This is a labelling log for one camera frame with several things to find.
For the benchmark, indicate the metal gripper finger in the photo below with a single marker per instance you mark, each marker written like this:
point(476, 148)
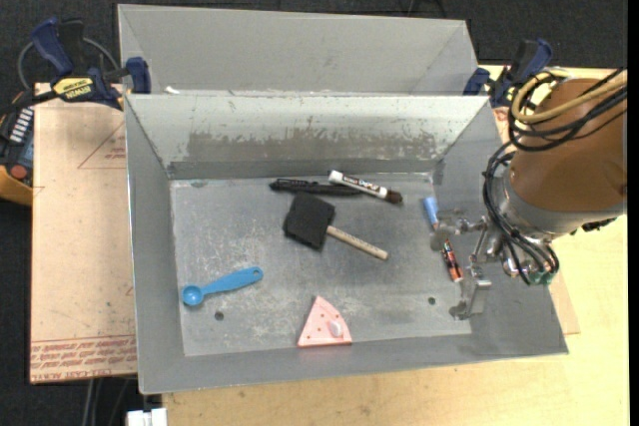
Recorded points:
point(455, 228)
point(471, 294)

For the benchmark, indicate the blue cylinder stick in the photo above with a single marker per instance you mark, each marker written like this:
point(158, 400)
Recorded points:
point(431, 210)

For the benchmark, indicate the orange and black battery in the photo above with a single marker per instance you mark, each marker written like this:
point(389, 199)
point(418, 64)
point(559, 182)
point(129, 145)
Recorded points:
point(451, 262)

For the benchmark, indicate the white marker with dark cap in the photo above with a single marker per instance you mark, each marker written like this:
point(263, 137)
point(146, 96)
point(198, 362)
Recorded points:
point(359, 184)

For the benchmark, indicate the black pen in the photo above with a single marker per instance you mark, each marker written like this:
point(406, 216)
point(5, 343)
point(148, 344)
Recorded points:
point(309, 187)

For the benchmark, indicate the pink triangular toy wedge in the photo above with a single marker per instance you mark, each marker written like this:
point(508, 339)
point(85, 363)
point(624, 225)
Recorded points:
point(319, 326)

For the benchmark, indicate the grey metal bin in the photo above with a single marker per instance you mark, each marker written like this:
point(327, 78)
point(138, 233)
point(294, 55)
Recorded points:
point(299, 264)

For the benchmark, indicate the blue plastic measuring spoon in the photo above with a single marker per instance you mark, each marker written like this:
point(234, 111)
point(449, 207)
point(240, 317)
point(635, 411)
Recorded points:
point(224, 283)

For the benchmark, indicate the brown cardboard board red print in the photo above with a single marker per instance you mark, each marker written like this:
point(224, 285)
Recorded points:
point(80, 239)

